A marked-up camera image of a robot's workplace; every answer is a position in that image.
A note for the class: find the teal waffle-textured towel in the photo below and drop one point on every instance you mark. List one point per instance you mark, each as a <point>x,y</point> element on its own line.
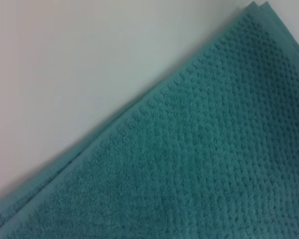
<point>189,154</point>

